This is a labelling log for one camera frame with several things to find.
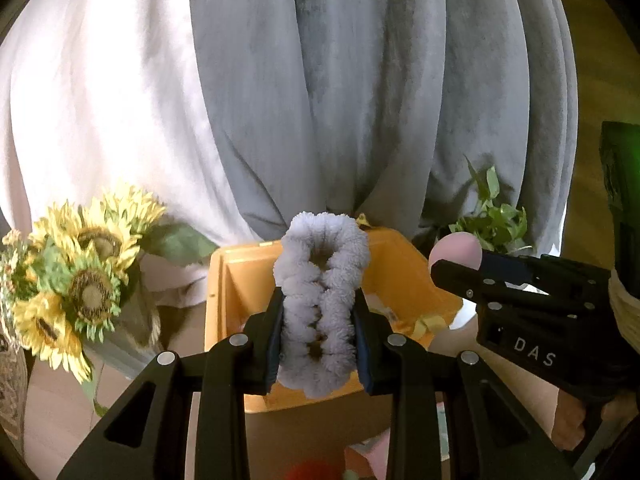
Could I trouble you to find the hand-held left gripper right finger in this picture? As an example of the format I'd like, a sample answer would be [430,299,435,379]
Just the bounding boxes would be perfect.
[352,290,578,480]

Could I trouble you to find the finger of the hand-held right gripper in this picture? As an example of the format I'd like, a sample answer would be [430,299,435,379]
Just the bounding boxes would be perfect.
[430,258,522,306]
[480,251,534,287]

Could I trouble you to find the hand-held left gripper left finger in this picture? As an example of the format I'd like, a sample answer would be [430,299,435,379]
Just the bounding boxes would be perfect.
[57,287,286,480]

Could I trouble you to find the pink egg toy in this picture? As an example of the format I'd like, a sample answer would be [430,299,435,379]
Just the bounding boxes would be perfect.
[428,232,484,281]

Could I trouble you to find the orange plastic crate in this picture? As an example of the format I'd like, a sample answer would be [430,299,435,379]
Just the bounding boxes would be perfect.
[204,226,462,413]

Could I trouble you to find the white fluffy scrunchie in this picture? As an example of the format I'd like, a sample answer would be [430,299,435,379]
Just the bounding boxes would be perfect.
[272,212,372,400]

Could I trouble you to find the person's right hand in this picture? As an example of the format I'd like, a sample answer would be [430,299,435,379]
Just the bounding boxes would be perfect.
[552,389,640,452]

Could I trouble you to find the green potted plant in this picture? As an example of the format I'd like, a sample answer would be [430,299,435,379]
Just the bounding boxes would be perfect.
[419,156,534,255]

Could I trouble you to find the red plush flower green stem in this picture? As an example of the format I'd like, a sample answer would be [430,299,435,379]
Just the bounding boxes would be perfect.
[286,461,362,480]

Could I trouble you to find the grey ribbed vase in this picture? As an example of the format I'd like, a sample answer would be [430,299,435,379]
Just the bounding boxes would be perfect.
[84,280,162,380]

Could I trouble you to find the sunflower bouquet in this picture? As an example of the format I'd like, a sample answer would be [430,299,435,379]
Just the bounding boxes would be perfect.
[0,182,221,387]

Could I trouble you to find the grey curtain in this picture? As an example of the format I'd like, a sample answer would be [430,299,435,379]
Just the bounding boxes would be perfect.
[187,0,581,257]

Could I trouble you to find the brown patterned cloth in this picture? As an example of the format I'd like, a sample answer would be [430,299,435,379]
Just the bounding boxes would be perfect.
[0,332,27,443]

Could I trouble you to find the pale pink curtain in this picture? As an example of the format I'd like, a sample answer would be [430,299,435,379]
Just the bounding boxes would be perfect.
[0,0,282,307]

